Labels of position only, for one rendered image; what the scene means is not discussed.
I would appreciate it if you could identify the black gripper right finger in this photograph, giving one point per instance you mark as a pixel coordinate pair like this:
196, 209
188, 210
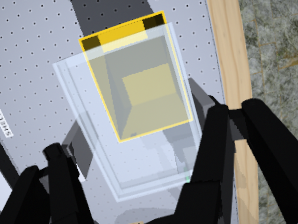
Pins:
207, 198

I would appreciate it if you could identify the yellow open-top bin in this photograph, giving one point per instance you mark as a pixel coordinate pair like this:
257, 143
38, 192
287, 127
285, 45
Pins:
135, 26

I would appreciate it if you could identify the light grey base plate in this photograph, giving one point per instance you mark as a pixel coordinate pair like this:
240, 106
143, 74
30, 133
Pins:
34, 34

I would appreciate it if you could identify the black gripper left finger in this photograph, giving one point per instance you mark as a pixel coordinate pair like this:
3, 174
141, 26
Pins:
67, 201

